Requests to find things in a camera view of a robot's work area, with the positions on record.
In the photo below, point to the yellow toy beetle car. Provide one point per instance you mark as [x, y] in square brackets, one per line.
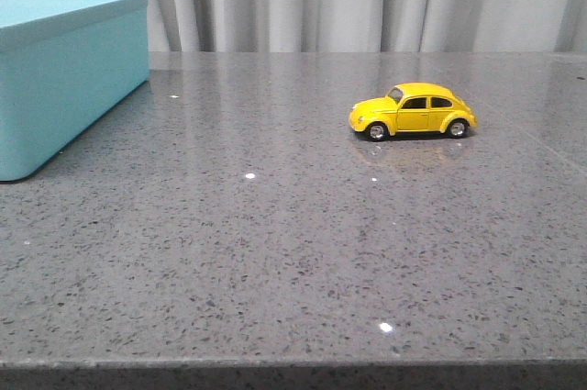
[413, 108]

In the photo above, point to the light blue storage box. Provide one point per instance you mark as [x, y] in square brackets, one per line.
[64, 63]

